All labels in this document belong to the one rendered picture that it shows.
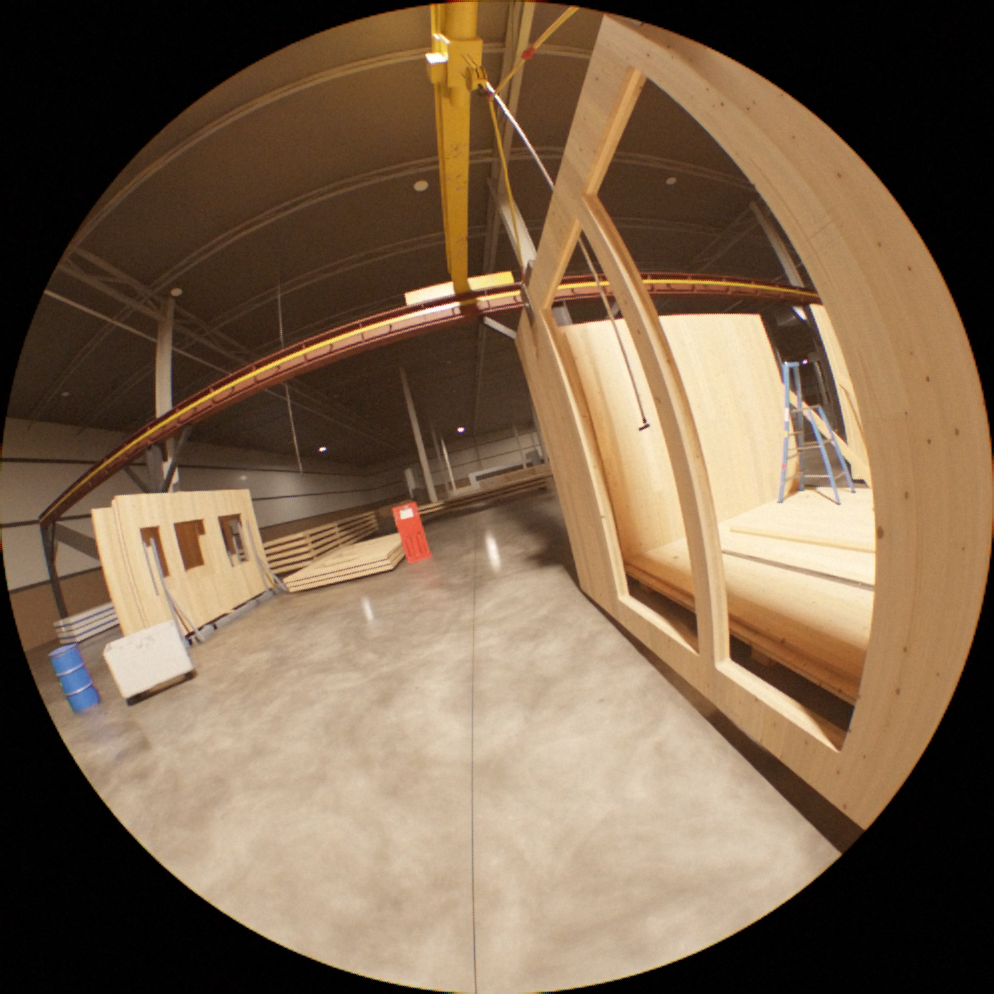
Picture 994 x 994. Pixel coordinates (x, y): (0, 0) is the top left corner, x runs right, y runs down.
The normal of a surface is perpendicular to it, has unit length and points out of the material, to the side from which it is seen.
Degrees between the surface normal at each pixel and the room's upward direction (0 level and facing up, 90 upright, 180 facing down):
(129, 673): 90
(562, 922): 0
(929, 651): 90
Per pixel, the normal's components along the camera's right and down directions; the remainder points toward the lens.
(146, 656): 0.84, -0.19
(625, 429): 0.07, 0.04
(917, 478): -0.97, 0.25
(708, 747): -0.25, -0.97
